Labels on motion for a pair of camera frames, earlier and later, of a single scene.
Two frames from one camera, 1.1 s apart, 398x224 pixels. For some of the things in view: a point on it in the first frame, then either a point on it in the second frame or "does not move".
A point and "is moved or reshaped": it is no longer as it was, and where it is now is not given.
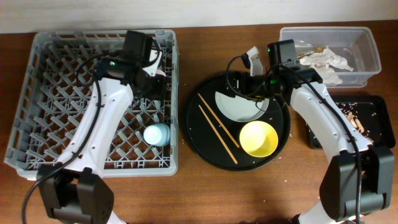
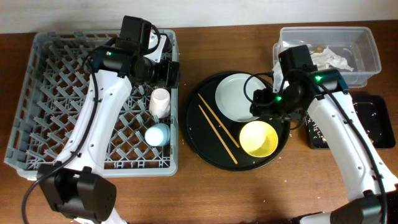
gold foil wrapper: (319, 49) does not move
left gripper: (157, 88) to (161, 79)
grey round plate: (240, 109) does not move
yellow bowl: (259, 139) does not move
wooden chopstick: (224, 127) does not move
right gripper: (245, 76) to (262, 100)
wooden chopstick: (221, 139) does not move
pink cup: (160, 71) is moved or reshaped
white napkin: (323, 61) does not move
